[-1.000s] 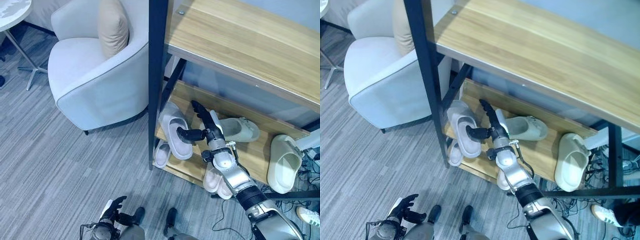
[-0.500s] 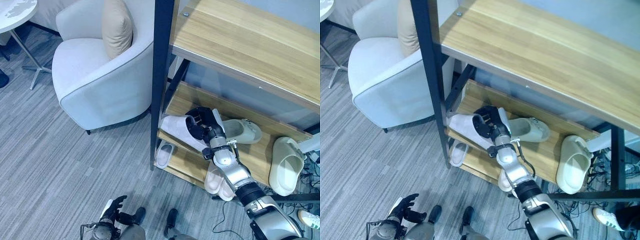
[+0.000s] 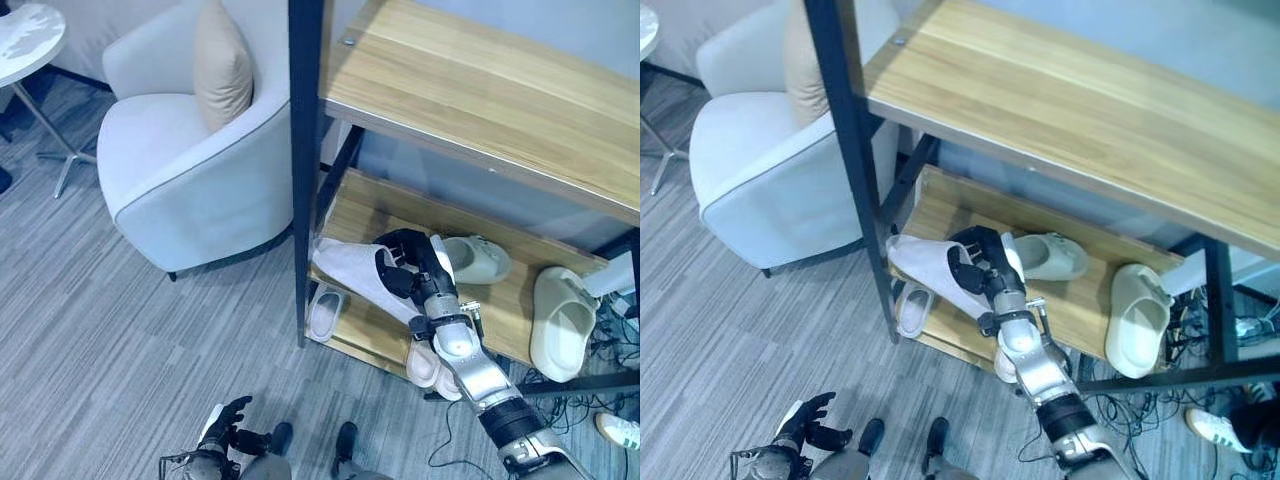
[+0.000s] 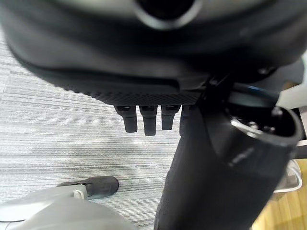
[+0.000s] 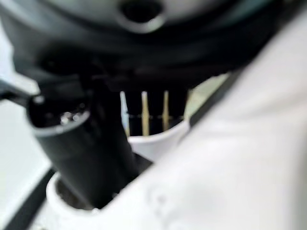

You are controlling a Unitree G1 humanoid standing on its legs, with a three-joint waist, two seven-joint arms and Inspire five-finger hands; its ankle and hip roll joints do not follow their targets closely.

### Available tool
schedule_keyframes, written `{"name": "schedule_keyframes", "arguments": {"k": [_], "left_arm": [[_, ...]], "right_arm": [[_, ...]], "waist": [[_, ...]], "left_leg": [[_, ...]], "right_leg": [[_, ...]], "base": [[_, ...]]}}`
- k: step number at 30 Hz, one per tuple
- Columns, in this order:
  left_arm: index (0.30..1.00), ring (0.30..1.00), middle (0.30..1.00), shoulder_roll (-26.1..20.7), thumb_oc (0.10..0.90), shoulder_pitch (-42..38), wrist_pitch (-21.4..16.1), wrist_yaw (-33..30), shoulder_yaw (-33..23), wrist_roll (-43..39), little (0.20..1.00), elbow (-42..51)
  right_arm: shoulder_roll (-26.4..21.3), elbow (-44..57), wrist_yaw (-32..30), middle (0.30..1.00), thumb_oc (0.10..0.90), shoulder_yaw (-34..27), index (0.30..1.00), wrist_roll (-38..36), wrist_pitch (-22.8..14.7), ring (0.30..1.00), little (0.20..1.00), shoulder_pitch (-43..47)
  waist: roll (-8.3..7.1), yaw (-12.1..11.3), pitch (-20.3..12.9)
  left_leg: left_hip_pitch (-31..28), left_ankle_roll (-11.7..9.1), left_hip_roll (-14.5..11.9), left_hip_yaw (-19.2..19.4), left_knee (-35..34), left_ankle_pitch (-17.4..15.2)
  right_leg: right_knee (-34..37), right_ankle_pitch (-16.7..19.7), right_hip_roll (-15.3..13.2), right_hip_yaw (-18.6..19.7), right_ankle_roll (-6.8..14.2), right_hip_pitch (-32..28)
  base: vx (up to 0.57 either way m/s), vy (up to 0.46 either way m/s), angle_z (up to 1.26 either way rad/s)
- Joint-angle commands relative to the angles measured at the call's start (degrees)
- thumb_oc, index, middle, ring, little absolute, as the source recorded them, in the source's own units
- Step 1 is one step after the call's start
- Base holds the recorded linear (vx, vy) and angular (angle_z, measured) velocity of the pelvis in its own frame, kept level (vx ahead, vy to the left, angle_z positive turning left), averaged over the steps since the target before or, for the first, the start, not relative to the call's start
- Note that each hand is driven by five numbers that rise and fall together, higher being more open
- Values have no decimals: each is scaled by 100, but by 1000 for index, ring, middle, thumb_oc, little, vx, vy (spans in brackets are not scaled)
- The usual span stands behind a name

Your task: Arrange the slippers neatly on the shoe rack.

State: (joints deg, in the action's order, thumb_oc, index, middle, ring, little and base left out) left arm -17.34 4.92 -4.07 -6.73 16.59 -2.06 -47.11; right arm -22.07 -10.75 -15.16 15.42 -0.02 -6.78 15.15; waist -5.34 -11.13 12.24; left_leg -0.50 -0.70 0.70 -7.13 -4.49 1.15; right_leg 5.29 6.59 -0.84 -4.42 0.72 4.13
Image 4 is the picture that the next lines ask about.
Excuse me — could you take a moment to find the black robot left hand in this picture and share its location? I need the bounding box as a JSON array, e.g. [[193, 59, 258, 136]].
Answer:
[[0, 0, 307, 230]]

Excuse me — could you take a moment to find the dark robot foot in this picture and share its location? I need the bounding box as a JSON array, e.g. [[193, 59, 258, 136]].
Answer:
[[57, 175, 120, 199]]

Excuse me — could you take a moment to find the wooden shoe rack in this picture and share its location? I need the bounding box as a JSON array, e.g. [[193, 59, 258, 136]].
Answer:
[[251, 186, 307, 230]]

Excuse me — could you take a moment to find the grey white slipper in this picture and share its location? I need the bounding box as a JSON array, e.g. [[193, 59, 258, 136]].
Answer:
[[275, 159, 303, 195]]

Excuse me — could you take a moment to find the silver robot leg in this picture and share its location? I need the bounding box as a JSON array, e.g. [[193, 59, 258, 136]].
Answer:
[[0, 185, 139, 230]]

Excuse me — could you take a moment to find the white furniture panel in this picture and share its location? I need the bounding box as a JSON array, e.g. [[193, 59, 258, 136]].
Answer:
[[275, 81, 307, 111]]

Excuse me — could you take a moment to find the black metal frame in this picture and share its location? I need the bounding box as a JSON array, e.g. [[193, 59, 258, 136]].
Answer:
[[291, 107, 307, 161]]

